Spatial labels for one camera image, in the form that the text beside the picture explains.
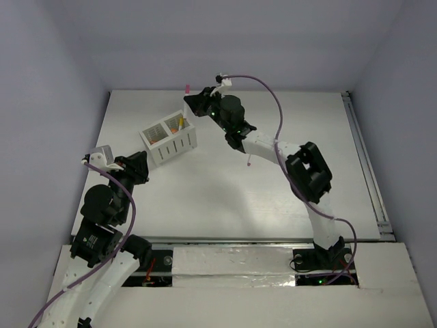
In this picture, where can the aluminium rail front edge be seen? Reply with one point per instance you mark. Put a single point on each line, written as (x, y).
(210, 240)

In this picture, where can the white foam base cover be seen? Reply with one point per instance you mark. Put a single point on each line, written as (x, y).
(241, 286)

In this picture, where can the aluminium rail edge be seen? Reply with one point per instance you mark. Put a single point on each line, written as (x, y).
(210, 240)
(384, 225)

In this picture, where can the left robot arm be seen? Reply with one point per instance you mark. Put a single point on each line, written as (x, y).
(111, 256)

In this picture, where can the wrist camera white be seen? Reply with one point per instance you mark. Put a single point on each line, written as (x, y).
(223, 83)
(102, 158)

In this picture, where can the aluminium rail right edge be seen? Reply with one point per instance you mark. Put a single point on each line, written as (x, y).
(384, 225)

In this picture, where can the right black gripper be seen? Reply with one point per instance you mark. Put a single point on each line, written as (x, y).
(199, 102)

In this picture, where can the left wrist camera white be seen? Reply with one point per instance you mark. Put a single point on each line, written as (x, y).
(102, 158)

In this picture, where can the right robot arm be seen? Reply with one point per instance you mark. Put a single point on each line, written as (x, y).
(303, 166)

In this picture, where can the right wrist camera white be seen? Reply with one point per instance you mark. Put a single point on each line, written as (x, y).
(223, 83)

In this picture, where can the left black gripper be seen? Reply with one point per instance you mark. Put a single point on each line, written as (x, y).
(135, 165)

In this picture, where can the white two-compartment slotted holder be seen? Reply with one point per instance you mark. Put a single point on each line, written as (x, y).
(169, 145)

